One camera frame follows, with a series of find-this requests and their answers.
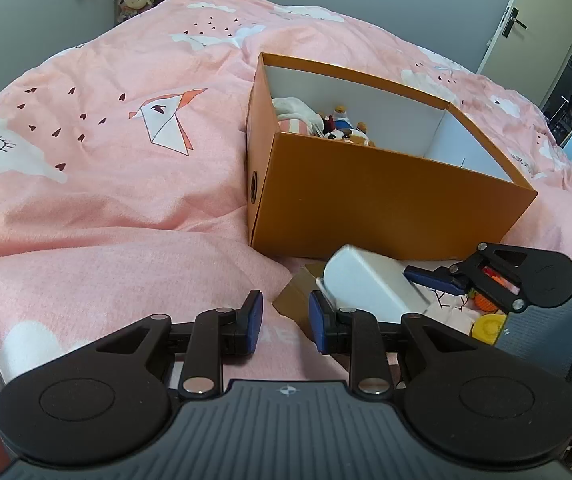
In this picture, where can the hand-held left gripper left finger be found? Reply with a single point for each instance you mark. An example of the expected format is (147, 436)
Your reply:
(252, 322)

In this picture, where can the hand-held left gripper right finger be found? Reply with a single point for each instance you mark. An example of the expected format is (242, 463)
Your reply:
(320, 322)

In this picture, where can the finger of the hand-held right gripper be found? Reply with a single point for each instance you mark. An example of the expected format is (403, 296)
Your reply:
(431, 277)

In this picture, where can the white box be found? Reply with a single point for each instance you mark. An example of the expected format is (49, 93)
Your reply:
(371, 280)

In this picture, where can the orange cardboard box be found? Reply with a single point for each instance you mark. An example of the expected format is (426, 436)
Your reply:
(366, 200)

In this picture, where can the brown cardboard piece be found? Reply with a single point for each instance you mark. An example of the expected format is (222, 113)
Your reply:
(293, 295)

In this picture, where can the crocheted orange fruit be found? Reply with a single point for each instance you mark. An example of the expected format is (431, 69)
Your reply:
(486, 304)

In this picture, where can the yellow toy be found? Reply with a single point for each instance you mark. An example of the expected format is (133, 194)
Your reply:
(488, 329)

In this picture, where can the brown plush toy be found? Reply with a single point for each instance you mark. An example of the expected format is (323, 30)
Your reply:
(356, 136)

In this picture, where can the pink printed duvet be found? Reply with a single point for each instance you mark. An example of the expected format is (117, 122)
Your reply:
(116, 210)

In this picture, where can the small blue plush toy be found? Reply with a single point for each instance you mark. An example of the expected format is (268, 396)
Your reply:
(342, 117)

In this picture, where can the white and pink plush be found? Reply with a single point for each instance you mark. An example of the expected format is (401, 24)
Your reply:
(293, 112)

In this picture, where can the cream door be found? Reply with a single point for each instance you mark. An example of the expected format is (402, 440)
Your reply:
(531, 10)

